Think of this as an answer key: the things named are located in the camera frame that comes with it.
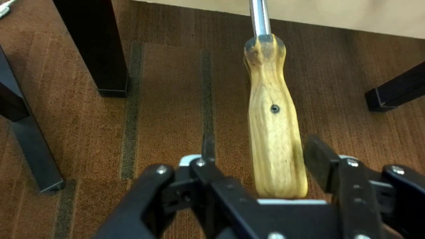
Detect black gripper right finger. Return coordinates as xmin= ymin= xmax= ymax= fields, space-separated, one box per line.
xmin=305 ymin=134 xmax=425 ymax=239

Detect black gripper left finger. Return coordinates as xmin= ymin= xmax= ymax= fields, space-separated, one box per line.
xmin=95 ymin=137 xmax=224 ymax=239

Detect foosball rod five black men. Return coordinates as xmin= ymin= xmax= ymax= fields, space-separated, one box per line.
xmin=242 ymin=0 xmax=310 ymax=199

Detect black square table leg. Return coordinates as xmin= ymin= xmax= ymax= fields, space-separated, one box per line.
xmin=0 ymin=45 xmax=66 ymax=194
xmin=52 ymin=0 xmax=131 ymax=98
xmin=365 ymin=60 xmax=425 ymax=113

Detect foosball table black white cabinet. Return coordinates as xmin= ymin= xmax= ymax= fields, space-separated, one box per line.
xmin=132 ymin=0 xmax=425 ymax=41

